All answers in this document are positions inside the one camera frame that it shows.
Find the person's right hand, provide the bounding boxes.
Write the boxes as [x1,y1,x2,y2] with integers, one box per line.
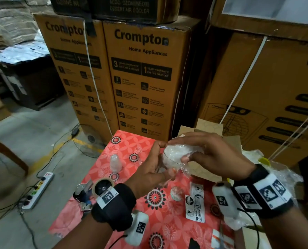
[166,131,257,182]

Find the person's left hand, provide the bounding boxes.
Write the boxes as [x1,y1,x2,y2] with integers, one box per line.
[123,141,178,200]

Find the small cardboard box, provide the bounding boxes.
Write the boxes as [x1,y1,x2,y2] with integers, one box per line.
[176,118,244,184]

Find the black-white fragile sticker sheet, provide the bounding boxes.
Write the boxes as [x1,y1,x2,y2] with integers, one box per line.
[185,183,207,223]

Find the tape dispenser with tape roll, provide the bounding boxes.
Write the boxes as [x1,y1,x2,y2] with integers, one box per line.
[72,178,115,213]

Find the bubble wrap bundle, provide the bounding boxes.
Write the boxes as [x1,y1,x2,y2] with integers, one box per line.
[224,149,304,231]

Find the clear drinking glass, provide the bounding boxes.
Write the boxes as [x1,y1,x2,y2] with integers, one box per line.
[109,154,124,173]

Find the flat brown cardboard box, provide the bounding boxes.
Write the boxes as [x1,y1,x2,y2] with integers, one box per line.
[236,225,273,249]

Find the stack of Crompton cartons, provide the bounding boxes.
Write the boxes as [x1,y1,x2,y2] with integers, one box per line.
[32,0,308,169]

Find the orange floral tablecloth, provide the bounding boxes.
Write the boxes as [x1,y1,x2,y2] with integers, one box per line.
[49,129,238,249]

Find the black wristband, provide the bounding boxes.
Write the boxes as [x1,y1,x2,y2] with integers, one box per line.
[91,183,137,232]
[232,163,295,220]

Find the packaged blue scissors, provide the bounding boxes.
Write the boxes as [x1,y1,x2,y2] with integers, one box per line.
[211,228,235,249]

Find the white power strip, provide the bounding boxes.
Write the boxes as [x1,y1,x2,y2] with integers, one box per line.
[18,172,55,211]

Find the brown plastic chair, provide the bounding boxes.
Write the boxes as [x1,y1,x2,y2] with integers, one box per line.
[0,138,29,177]

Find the pile of white papers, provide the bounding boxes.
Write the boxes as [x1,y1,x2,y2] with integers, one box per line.
[0,41,50,65]

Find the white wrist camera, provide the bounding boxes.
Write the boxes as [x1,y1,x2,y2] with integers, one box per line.
[124,211,150,247]
[212,181,239,220]

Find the wire-guard floor fan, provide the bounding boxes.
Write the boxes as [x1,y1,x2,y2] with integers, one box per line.
[72,123,107,158]

